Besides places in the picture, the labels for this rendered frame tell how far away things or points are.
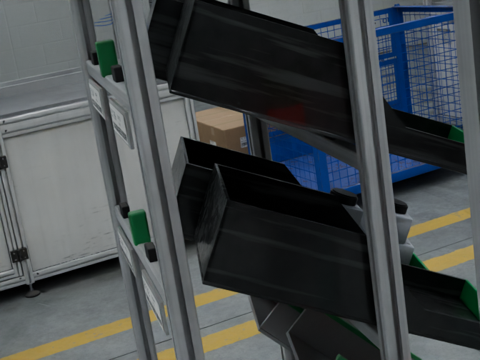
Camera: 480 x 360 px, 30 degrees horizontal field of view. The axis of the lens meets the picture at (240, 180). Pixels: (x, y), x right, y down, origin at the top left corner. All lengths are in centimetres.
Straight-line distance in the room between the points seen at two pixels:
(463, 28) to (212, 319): 366
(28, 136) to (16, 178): 22
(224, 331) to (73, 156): 129
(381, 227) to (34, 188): 386
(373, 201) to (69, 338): 338
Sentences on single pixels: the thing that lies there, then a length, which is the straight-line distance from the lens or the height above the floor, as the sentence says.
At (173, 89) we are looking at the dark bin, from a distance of 70.
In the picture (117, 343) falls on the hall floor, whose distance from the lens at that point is 389.
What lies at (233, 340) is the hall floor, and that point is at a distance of 370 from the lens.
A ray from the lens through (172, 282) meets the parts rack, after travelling 67.
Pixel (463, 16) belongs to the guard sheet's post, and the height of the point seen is 154.
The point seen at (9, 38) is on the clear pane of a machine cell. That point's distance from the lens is 441.
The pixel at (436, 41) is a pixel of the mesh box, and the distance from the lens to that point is 525.
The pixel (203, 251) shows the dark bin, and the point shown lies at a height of 132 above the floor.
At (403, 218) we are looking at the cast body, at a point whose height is 126.
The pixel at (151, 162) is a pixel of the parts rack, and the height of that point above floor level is 143.
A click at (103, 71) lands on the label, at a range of 81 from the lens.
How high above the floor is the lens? 157
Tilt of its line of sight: 15 degrees down
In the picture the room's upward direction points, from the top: 9 degrees counter-clockwise
